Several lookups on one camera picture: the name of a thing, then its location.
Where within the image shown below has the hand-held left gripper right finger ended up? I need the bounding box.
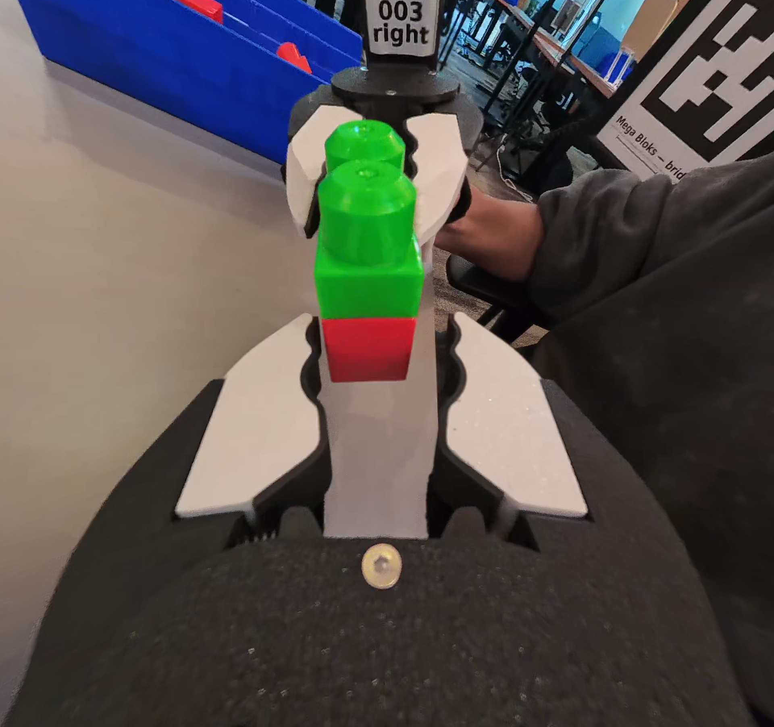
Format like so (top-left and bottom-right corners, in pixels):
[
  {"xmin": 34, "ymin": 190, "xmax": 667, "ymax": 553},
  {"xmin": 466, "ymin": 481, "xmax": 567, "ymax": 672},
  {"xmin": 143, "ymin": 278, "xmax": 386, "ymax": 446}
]
[{"xmin": 429, "ymin": 312, "xmax": 590, "ymax": 540}]

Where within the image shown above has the blue plastic storage bin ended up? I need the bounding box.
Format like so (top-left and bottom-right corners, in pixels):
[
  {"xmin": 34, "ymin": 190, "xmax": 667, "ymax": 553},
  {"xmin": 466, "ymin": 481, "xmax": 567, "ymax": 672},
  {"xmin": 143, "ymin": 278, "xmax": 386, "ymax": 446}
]
[{"xmin": 0, "ymin": 0, "xmax": 364, "ymax": 165}]

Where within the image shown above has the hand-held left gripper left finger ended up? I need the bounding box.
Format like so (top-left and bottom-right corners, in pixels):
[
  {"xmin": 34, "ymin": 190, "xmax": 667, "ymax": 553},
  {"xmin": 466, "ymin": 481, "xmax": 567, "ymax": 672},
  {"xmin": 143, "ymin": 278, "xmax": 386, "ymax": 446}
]
[{"xmin": 175, "ymin": 313, "xmax": 333, "ymax": 537}]

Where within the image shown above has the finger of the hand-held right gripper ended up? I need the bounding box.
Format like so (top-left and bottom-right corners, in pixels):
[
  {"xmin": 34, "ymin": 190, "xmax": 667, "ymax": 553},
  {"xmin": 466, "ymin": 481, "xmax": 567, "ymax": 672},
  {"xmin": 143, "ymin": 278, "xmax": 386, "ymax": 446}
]
[
  {"xmin": 404, "ymin": 113, "xmax": 469, "ymax": 274},
  {"xmin": 285, "ymin": 104, "xmax": 364, "ymax": 239}
]

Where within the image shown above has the black white marker board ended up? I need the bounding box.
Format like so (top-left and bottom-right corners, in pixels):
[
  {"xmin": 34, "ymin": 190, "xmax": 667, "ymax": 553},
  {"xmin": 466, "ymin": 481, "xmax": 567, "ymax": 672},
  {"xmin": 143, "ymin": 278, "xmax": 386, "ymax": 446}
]
[{"xmin": 595, "ymin": 0, "xmax": 774, "ymax": 180}]

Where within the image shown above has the green toy block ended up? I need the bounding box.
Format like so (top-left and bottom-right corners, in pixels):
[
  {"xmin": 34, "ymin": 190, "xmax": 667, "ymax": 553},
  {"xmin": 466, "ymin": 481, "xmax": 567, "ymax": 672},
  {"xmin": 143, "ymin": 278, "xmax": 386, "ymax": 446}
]
[{"xmin": 313, "ymin": 121, "xmax": 425, "ymax": 321}]

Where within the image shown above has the grey desk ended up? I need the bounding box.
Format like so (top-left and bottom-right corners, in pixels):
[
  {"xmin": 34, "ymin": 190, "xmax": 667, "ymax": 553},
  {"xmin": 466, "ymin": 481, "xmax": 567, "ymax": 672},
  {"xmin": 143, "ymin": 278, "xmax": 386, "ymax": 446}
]
[{"xmin": 0, "ymin": 0, "xmax": 437, "ymax": 679}]

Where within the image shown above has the person's right forearm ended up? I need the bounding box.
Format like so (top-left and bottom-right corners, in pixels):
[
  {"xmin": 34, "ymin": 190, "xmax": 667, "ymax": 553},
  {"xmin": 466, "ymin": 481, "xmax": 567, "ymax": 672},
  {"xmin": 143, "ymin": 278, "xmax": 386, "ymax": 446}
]
[{"xmin": 508, "ymin": 155, "xmax": 774, "ymax": 329}]

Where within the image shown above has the person's right hand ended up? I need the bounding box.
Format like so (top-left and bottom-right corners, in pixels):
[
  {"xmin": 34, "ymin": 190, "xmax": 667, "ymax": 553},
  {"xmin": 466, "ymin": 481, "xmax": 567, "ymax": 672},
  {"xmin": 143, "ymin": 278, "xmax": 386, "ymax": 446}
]
[{"xmin": 435, "ymin": 190, "xmax": 516, "ymax": 269}]

